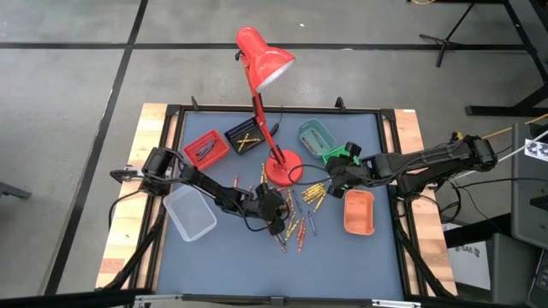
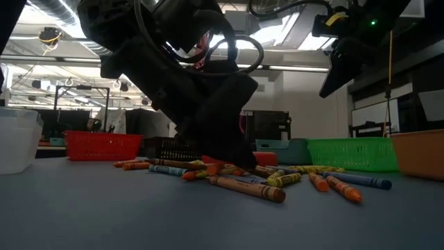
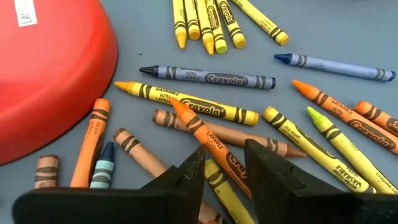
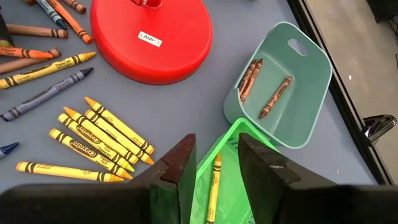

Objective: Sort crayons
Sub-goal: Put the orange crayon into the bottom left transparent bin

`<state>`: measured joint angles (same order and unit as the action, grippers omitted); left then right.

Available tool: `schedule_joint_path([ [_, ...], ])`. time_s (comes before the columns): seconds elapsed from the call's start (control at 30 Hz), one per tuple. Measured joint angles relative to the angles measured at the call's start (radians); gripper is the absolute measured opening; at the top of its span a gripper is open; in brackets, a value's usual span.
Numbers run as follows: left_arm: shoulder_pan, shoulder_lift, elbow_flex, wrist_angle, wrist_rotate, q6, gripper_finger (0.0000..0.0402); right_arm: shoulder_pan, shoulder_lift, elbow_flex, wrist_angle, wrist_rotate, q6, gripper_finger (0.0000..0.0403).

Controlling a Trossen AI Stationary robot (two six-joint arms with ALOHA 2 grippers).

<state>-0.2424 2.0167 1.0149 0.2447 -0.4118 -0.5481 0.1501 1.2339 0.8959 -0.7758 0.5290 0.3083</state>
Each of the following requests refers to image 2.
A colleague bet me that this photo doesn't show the whiteboard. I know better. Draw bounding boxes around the whiteboard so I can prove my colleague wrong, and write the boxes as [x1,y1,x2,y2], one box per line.
[350,98,400,138]

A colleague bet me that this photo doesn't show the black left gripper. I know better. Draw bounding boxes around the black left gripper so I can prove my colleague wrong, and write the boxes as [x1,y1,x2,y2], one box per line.
[100,34,259,170]

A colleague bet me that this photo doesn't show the black cabinet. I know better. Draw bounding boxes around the black cabinet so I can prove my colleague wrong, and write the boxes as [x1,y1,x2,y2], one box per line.
[244,110,293,152]

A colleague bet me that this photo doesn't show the clear plastic bin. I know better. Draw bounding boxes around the clear plastic bin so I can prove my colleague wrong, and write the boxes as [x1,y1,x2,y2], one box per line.
[0,106,45,175]

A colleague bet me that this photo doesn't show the black plastic basket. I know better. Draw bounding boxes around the black plastic basket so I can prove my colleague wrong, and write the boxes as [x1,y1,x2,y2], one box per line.
[142,137,204,162]

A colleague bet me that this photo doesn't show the orange plastic bin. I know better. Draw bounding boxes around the orange plastic bin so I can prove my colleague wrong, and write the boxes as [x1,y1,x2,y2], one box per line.
[390,128,444,182]

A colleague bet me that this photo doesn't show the blue crayon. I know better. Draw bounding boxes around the blue crayon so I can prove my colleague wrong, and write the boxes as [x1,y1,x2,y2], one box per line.
[221,173,268,185]
[148,164,189,177]
[321,171,393,191]

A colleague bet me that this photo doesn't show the teal plastic bin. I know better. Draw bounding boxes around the teal plastic bin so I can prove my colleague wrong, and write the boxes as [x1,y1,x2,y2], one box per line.
[255,137,313,166]

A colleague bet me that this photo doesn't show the green plastic basket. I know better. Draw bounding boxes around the green plastic basket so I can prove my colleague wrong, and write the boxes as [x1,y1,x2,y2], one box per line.
[306,136,400,173]

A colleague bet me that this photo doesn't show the red plastic basket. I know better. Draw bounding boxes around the red plastic basket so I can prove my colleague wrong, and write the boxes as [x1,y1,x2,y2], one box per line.
[64,130,144,162]

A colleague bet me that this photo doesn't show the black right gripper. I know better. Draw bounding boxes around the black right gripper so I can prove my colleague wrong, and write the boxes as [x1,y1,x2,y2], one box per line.
[311,10,379,99]

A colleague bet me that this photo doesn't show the silver ventilation duct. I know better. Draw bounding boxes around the silver ventilation duct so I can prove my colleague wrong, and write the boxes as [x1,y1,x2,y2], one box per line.
[26,0,112,58]

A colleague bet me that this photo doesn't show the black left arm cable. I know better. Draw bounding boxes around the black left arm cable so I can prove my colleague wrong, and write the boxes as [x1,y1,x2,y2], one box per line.
[133,0,265,76]

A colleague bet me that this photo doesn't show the black metal rack frame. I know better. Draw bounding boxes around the black metal rack frame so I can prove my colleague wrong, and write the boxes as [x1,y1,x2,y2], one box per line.
[53,85,111,140]

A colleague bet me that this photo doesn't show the black ceiling-mounted device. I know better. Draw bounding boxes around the black ceiling-mounted device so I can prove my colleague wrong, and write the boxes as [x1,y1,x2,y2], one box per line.
[37,26,63,46]

